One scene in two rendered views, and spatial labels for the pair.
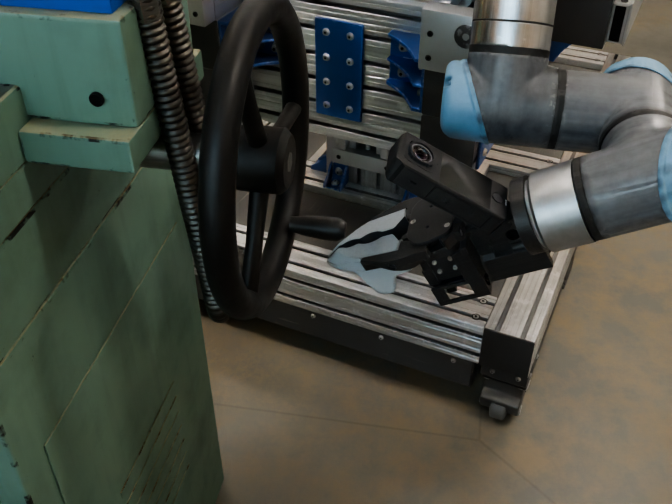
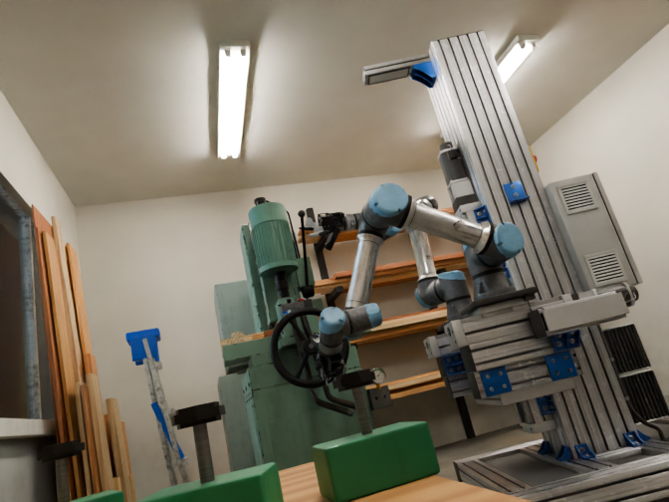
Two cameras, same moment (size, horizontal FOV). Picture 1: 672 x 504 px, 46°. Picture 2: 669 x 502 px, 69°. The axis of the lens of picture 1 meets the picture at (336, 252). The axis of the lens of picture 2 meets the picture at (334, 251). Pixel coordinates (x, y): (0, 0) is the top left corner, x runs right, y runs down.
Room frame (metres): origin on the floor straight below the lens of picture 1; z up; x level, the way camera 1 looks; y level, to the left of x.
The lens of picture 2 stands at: (-0.05, -1.59, 0.62)
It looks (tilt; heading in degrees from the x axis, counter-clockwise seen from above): 16 degrees up; 63
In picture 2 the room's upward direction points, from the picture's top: 14 degrees counter-clockwise
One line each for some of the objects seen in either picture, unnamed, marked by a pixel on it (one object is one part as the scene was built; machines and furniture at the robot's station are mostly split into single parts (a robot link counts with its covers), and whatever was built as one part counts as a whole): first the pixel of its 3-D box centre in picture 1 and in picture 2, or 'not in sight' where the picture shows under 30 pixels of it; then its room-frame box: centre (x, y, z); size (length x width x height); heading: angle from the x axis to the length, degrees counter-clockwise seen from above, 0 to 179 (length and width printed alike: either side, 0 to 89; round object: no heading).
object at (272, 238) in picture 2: not in sight; (273, 240); (0.67, 0.40, 1.35); 0.18 x 0.18 x 0.31
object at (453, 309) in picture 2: not in sight; (461, 309); (1.43, 0.19, 0.87); 0.15 x 0.15 x 0.10
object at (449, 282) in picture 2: not in sight; (452, 285); (1.42, 0.20, 0.98); 0.13 x 0.12 x 0.14; 104
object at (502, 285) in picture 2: not in sight; (491, 286); (1.22, -0.26, 0.87); 0.15 x 0.15 x 0.10
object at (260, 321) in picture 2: not in sight; (274, 296); (0.73, 0.69, 1.16); 0.22 x 0.22 x 0.72; 79
